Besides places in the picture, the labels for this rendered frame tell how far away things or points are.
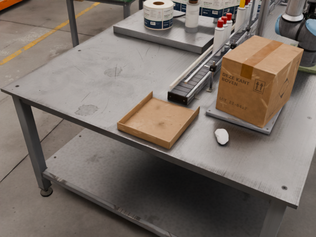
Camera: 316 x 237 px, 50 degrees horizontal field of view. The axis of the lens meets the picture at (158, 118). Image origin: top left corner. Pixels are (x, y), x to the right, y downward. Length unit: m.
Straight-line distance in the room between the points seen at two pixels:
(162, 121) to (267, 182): 0.53
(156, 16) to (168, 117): 0.93
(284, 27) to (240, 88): 0.68
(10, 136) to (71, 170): 0.90
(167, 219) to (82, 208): 0.62
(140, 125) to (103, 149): 0.85
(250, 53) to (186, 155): 0.52
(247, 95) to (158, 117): 0.41
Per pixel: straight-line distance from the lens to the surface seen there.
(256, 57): 1.51
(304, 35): 2.07
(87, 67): 2.01
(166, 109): 1.61
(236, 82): 1.50
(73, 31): 3.72
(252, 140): 1.50
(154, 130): 1.48
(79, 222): 2.23
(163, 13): 2.31
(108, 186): 2.09
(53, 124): 2.99
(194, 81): 1.76
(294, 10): 2.04
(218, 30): 1.96
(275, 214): 1.41
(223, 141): 1.44
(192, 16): 2.28
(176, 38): 2.23
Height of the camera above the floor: 1.77
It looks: 37 degrees down
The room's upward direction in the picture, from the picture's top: 1 degrees clockwise
